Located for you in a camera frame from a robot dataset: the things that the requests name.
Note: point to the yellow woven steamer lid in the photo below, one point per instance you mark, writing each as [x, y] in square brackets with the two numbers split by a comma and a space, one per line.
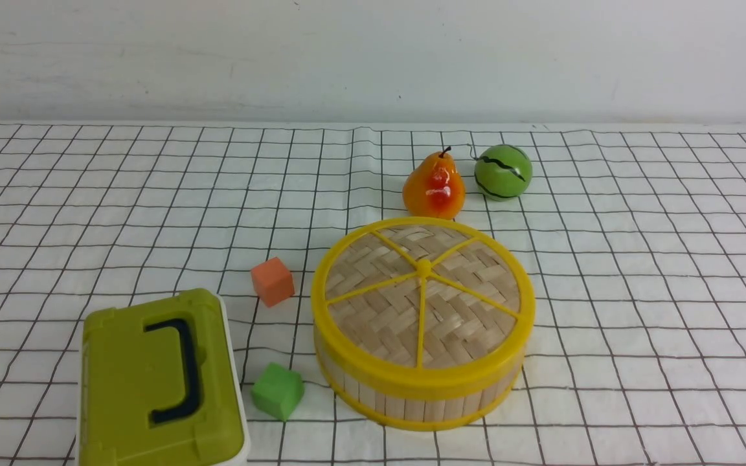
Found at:
[416, 307]

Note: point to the bamboo steamer basket yellow rim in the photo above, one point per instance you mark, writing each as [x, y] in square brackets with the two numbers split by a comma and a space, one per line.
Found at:
[421, 412]

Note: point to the orange toy pear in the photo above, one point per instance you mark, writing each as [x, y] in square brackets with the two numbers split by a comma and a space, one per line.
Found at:
[435, 188]

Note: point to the orange foam cube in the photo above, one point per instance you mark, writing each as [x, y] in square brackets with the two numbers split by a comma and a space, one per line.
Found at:
[272, 281]

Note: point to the green toy watermelon ball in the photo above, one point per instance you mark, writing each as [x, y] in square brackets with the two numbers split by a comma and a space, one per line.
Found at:
[503, 172]

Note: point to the green foam cube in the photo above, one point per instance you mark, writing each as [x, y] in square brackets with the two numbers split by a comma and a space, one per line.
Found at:
[278, 391]

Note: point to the olive green lidded box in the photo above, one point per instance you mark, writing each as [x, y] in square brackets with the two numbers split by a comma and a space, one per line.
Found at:
[159, 385]

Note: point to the white black grid tablecloth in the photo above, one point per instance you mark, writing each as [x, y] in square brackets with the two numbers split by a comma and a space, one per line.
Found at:
[634, 238]

